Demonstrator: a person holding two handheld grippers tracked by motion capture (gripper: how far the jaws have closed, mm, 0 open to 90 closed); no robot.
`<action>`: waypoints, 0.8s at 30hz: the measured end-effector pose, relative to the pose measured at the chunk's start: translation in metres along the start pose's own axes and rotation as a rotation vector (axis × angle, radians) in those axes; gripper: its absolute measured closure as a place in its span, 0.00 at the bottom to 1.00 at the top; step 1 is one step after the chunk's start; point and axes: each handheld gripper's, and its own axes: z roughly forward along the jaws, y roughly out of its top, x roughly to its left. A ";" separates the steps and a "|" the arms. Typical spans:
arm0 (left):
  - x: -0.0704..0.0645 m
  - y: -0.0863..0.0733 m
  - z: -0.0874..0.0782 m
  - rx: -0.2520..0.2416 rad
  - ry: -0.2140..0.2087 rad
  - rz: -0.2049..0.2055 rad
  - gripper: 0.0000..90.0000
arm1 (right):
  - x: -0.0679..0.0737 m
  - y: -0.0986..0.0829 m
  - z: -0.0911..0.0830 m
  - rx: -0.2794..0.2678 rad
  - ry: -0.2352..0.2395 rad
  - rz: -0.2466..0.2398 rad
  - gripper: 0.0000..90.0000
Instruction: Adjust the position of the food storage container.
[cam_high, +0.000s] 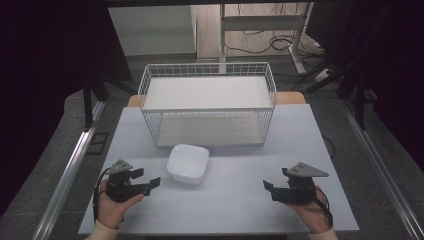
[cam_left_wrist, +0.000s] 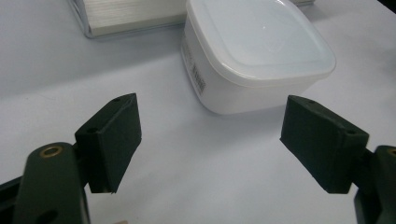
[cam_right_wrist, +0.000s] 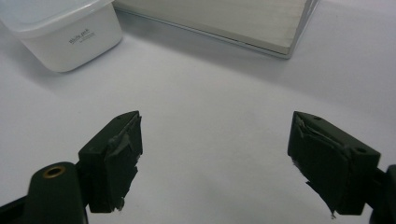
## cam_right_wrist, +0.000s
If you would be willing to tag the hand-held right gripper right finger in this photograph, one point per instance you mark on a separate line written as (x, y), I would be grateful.
(330, 165)

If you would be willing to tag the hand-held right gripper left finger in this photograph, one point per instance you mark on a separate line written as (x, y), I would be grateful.
(116, 161)

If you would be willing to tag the white plastic storage box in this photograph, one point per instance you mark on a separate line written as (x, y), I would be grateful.
(63, 32)

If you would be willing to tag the flat grey-white box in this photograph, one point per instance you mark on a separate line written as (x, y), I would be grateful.
(224, 18)

